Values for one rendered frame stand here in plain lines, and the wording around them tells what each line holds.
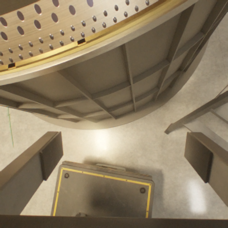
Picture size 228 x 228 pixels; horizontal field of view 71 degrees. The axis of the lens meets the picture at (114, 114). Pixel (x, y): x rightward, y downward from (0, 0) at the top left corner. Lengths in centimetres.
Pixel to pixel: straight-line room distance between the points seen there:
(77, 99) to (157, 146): 93
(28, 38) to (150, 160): 130
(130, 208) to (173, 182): 48
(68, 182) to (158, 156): 77
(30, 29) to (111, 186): 104
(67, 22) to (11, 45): 13
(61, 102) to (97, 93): 18
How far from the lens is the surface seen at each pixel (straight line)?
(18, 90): 63
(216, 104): 91
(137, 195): 121
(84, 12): 37
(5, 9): 41
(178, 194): 157
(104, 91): 73
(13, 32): 41
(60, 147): 16
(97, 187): 123
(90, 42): 37
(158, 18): 40
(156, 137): 148
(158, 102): 149
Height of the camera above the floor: 147
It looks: 77 degrees down
